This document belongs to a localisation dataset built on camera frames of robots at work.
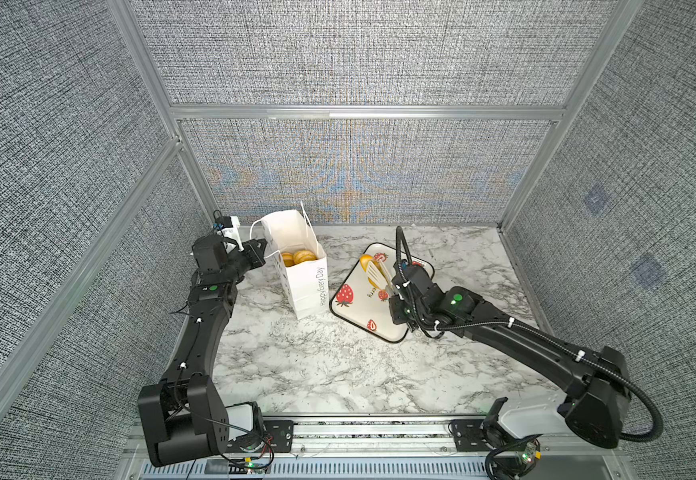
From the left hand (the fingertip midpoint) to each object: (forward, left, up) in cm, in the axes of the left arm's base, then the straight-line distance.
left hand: (266, 240), depth 81 cm
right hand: (-15, -33, -10) cm, 38 cm away
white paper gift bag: (-7, -10, -12) cm, 17 cm away
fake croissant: (-2, -27, -7) cm, 28 cm away
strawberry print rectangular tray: (-5, -26, -25) cm, 36 cm away
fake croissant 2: (+1, -9, -8) cm, 12 cm away
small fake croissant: (+3, -4, -12) cm, 13 cm away
